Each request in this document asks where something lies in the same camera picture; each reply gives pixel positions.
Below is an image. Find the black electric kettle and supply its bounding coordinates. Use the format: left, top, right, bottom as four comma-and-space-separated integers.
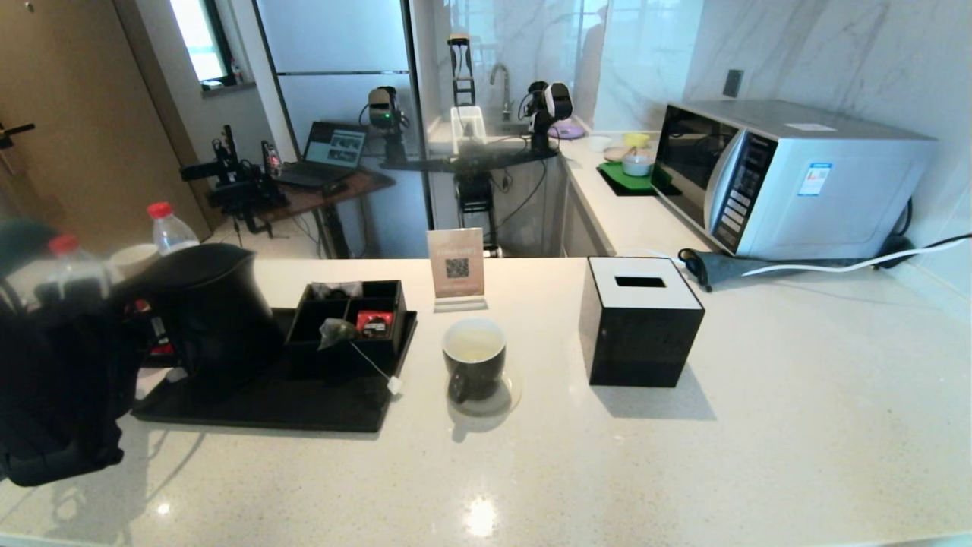
114, 243, 288, 401

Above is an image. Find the pyramid tea bag with string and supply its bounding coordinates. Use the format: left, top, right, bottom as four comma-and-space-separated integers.
317, 318, 403, 396

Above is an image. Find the red toy apple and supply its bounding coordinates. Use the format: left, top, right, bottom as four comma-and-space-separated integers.
135, 300, 177, 359

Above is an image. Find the brown paper cup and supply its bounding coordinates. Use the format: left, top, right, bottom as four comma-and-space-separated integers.
109, 243, 162, 280

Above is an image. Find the water bottle mountain logo label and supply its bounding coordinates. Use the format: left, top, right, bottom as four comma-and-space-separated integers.
47, 234, 115, 305

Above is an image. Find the water bottle white band label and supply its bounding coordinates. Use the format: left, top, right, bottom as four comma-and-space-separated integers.
147, 201, 200, 255

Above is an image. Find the teal chair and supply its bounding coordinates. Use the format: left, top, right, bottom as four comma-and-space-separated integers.
0, 219, 58, 267

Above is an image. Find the black serving tray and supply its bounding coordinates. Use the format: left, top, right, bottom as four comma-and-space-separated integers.
131, 308, 418, 434

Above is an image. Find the brown wooden door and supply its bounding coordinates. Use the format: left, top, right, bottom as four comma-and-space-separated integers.
0, 0, 212, 248

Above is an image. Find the brown wooden desk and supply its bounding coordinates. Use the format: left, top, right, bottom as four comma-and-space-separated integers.
205, 163, 397, 259

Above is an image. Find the red sachet packet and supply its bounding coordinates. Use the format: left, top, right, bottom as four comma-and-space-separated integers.
355, 310, 394, 339

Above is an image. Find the black compartment organizer box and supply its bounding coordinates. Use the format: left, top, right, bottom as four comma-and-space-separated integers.
285, 280, 409, 377

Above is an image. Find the open laptop computer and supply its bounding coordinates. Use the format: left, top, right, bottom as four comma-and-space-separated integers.
277, 120, 369, 189

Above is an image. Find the bright window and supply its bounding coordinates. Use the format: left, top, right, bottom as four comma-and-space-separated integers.
169, 0, 238, 87

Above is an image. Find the grey robot gripper green light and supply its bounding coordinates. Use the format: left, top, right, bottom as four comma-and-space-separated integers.
358, 85, 411, 164

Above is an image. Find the QR code sign stand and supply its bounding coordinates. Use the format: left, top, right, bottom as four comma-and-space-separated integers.
426, 226, 488, 313

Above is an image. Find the black mug white inside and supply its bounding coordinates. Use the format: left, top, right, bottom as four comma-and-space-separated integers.
442, 317, 507, 404

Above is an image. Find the frosted glass door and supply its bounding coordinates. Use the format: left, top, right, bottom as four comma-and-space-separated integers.
254, 0, 430, 259

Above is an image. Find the clear glass coaster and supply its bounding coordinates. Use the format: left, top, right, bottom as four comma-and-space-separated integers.
446, 365, 523, 418

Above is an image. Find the white dish rack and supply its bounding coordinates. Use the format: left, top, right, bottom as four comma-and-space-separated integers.
450, 104, 488, 154

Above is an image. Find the chrome sink faucet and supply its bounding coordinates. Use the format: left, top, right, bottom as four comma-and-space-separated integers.
490, 62, 516, 121

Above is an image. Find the black white robot gripper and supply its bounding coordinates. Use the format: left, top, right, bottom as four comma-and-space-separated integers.
520, 80, 574, 153

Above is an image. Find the black tissue box white lid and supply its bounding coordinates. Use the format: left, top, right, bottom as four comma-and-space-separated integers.
579, 256, 707, 389

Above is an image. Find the green mat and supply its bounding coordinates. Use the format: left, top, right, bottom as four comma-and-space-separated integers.
597, 160, 673, 196

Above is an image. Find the dark grey fabric pouch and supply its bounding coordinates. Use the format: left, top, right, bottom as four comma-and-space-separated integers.
678, 247, 912, 292

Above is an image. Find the silver microwave oven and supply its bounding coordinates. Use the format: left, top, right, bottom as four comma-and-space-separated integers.
652, 99, 939, 261

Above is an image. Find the black door handle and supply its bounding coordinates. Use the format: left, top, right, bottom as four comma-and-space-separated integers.
0, 120, 36, 150

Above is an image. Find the black background robot frame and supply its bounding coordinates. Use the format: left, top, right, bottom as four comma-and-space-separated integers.
380, 32, 563, 258

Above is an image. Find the black power cord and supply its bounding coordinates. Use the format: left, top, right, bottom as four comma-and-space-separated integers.
879, 198, 921, 261

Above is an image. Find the white cable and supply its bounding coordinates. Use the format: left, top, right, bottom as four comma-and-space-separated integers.
740, 236, 972, 277

